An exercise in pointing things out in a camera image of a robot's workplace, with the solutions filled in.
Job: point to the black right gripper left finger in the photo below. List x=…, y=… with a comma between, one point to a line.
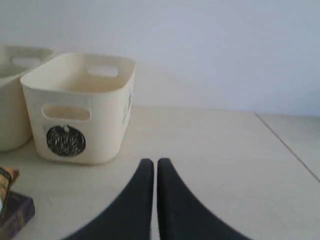
x=129, y=216

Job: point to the purple milk carton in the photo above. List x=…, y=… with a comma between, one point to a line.
x=19, y=210

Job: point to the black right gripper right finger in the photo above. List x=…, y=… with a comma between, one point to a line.
x=181, y=216

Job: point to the cream bin with circle mark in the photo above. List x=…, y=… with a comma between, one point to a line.
x=79, y=106

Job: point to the cream bin with square mark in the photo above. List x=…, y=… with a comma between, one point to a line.
x=15, y=129

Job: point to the orange chip bag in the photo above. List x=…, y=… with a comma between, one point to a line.
x=8, y=176

